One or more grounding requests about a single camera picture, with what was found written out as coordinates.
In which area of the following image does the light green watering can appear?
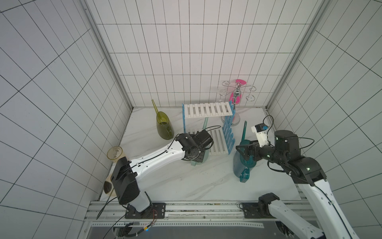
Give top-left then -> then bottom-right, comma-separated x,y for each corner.
191,118 -> 209,166

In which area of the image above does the dark teal watering can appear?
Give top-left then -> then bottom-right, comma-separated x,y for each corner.
233,121 -> 258,183

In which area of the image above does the olive green watering can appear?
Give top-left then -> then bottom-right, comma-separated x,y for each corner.
152,99 -> 174,140

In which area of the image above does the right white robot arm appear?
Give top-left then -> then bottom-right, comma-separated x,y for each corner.
236,130 -> 358,239

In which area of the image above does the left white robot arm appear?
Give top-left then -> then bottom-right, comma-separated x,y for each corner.
110,129 -> 214,218

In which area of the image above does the blue white slatted shelf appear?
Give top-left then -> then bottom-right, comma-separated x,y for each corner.
182,102 -> 235,156

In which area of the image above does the pink glass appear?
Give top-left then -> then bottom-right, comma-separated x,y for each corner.
230,79 -> 247,105

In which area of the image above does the chrome glass holder stand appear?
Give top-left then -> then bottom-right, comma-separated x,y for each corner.
219,79 -> 256,110

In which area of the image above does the clear wine glass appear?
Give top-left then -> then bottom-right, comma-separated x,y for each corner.
217,87 -> 227,102

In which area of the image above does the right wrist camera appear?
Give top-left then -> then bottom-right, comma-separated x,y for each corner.
251,123 -> 269,147

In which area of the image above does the metal base rail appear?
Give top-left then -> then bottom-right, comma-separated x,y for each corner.
86,200 -> 302,229

